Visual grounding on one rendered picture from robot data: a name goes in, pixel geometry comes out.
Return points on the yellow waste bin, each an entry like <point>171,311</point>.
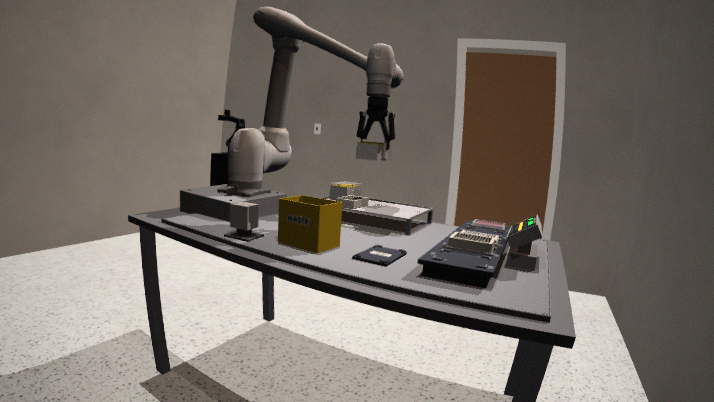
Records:
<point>309,223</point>

